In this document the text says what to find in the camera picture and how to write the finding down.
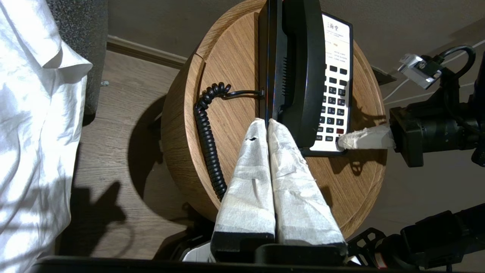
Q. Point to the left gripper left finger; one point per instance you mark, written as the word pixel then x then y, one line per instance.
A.
pixel 246 197

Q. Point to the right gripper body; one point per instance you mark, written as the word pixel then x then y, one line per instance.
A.
pixel 428 132

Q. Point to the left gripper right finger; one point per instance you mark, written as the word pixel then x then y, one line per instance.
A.
pixel 295 197

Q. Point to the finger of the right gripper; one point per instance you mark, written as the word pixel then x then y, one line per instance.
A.
pixel 369 138

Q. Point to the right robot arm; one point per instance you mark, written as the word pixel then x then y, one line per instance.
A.
pixel 479 98

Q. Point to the black phone handset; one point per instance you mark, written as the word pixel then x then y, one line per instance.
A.
pixel 303 76

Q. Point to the black and white desk telephone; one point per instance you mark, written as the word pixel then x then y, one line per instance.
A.
pixel 335 76

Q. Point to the round wooden side table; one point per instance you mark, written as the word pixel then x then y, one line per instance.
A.
pixel 231 125

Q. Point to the wooden baseboard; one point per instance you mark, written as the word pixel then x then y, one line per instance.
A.
pixel 144 51

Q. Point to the white bed sheet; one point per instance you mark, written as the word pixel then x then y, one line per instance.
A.
pixel 30 132

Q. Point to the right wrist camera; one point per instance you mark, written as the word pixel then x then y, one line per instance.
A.
pixel 422 70

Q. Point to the grey fabric bed frame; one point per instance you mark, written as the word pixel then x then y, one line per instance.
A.
pixel 85 34

